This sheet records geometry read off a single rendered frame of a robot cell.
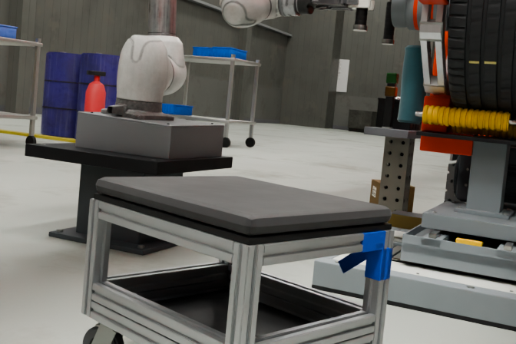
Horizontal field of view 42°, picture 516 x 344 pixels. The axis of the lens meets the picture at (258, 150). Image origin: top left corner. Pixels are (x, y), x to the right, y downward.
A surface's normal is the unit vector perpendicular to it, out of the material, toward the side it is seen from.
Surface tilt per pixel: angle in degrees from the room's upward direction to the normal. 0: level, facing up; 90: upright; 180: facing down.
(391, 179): 90
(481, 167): 90
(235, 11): 115
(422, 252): 90
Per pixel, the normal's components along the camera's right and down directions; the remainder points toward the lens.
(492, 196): -0.43, 0.02
